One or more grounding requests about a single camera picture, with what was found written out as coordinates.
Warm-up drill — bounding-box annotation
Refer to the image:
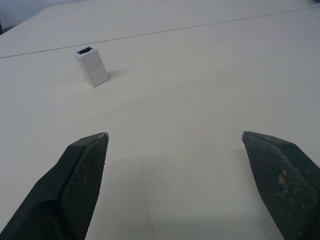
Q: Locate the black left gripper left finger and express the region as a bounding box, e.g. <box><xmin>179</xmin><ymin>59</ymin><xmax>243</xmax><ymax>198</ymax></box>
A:
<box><xmin>0</xmin><ymin>132</ymin><xmax>110</xmax><ymax>240</ymax></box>

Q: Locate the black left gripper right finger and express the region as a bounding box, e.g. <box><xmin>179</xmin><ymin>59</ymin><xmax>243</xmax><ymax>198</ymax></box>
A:
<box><xmin>241</xmin><ymin>130</ymin><xmax>320</xmax><ymax>240</ymax></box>

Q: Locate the small white rectangular box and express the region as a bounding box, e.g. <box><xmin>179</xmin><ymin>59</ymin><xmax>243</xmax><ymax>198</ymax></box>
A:
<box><xmin>74</xmin><ymin>45</ymin><xmax>109</xmax><ymax>88</ymax></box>

